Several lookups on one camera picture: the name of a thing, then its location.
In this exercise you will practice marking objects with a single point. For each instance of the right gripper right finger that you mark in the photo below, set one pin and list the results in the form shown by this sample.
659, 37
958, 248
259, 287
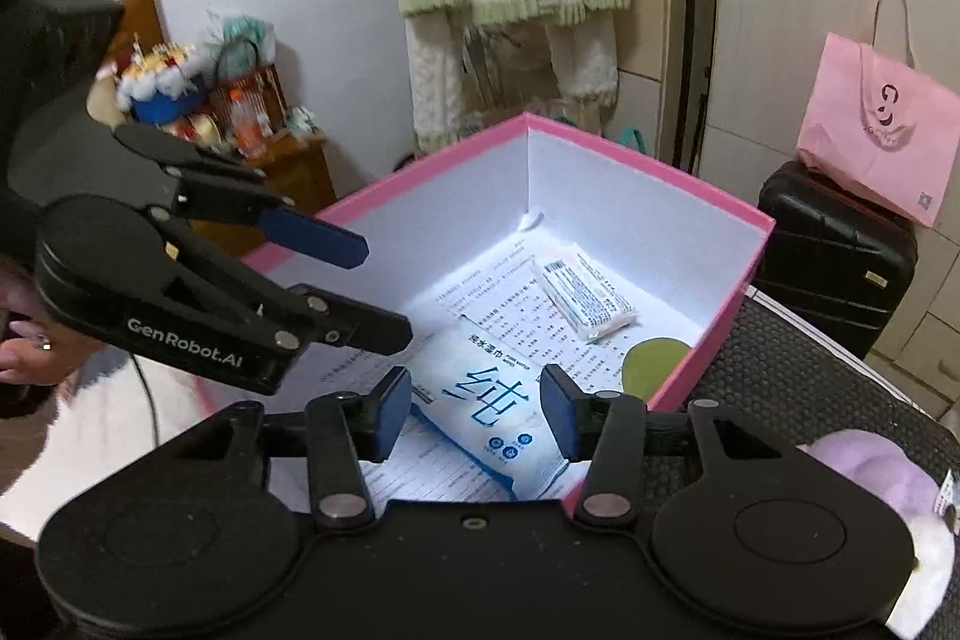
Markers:
735, 522

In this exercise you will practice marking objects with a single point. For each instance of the person's left hand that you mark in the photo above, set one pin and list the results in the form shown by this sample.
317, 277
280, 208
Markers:
41, 351

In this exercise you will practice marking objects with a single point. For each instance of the beige wardrobe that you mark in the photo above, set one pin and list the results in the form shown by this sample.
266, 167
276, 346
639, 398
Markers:
766, 57

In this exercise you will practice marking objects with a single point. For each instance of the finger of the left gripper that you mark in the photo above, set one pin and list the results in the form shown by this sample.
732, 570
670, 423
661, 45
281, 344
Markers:
207, 186
145, 282

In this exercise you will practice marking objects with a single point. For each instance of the black honeycomb table mat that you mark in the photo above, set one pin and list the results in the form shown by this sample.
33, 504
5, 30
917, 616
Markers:
788, 382

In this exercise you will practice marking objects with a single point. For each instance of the printed paper sheet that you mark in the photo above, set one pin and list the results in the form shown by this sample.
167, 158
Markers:
498, 292

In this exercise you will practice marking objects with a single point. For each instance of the pink tote bag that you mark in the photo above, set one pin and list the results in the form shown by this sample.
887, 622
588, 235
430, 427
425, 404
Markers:
881, 128

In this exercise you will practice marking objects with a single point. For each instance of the blue flower bouquet box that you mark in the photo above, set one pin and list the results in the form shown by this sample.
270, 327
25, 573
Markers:
163, 84

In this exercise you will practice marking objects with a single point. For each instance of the purple plush toy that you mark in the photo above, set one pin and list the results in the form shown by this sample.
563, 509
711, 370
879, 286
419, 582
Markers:
878, 465

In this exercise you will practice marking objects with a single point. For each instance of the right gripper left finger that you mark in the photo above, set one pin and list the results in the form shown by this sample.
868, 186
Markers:
192, 534

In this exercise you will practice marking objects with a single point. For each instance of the white tissue pack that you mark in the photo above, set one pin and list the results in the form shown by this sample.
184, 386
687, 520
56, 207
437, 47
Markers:
587, 299

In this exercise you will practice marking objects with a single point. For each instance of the woven basket bag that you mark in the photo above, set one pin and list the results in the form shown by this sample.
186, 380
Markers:
239, 67

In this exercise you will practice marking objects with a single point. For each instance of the green sponge ball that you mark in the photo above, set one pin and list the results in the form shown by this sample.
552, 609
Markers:
649, 364

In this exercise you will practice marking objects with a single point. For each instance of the blue white wipes pack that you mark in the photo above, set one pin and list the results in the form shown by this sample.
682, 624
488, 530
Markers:
484, 396

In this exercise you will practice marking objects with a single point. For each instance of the black suitcase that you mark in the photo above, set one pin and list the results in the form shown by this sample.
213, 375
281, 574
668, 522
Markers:
842, 264

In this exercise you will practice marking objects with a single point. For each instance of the orange drink bottle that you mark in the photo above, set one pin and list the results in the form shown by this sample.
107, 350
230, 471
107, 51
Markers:
245, 123

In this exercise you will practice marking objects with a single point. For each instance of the wooden nightstand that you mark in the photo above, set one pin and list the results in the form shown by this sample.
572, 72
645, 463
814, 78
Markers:
294, 167

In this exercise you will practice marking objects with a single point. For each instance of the pink cardboard box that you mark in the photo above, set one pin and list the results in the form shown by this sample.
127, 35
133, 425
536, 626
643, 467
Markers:
692, 245

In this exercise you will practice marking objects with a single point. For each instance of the teal gift bag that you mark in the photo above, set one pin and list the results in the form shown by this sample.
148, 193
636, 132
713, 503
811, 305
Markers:
633, 138

